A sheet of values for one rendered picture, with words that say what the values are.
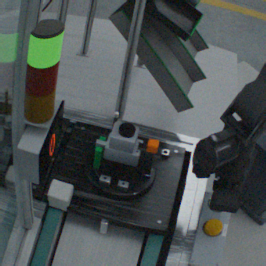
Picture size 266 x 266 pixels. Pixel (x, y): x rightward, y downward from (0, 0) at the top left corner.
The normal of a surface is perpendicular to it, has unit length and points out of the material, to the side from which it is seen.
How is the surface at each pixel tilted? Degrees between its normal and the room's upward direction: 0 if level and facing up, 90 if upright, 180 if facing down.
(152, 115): 0
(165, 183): 0
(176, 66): 45
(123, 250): 0
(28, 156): 90
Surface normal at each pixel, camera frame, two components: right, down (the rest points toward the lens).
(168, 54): 0.75, -0.25
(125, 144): -0.19, 0.66
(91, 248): 0.14, -0.72
